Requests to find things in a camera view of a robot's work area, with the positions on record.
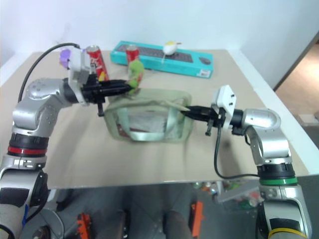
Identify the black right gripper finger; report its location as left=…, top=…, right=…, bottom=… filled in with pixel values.
left=181, top=110, right=212, bottom=122
left=186, top=105, right=212, bottom=115

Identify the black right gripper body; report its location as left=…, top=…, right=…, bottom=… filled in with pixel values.
left=204, top=106, right=227, bottom=136

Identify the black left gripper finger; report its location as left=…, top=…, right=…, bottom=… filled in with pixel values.
left=99, top=84, right=135, bottom=97
left=98, top=79, right=128, bottom=88

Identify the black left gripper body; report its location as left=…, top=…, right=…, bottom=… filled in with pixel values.
left=80, top=74, right=108, bottom=117

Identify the green snack bottle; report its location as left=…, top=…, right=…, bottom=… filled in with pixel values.
left=126, top=59, right=145, bottom=95

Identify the green pouch with clear window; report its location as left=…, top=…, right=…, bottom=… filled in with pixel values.
left=103, top=88, right=194, bottom=144

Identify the purple plush toy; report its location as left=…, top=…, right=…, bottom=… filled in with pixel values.
left=58, top=49, right=73, bottom=68

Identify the white and yellow plush toy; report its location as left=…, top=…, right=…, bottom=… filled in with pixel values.
left=162, top=40, right=182, bottom=56

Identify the red cola can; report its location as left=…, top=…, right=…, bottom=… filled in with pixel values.
left=85, top=45, right=111, bottom=82
left=125, top=45, right=141, bottom=66

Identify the teal keyboard box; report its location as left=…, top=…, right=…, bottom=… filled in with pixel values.
left=110, top=40, right=214, bottom=79

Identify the grey crate with bottles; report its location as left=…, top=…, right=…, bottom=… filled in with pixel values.
left=211, top=180, right=263, bottom=210

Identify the brown cardboard box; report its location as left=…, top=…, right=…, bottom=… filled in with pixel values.
left=298, top=113, right=319, bottom=126

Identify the orange clamp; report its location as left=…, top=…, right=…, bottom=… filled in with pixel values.
left=190, top=201, right=204, bottom=237
left=76, top=213, right=92, bottom=239

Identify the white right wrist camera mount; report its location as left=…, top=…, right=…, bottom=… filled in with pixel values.
left=210, top=85, right=237, bottom=130

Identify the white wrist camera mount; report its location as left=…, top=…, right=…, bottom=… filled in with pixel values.
left=210, top=85, right=237, bottom=130
left=67, top=48, right=92, bottom=106

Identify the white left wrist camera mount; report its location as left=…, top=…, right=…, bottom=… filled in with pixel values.
left=67, top=48, right=92, bottom=106

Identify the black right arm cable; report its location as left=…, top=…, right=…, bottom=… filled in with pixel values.
left=213, top=124, right=261, bottom=180

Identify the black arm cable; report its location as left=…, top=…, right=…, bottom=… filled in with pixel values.
left=17, top=43, right=81, bottom=103
left=213, top=124, right=261, bottom=180

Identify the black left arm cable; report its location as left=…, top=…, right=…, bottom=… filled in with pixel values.
left=17, top=43, right=81, bottom=103

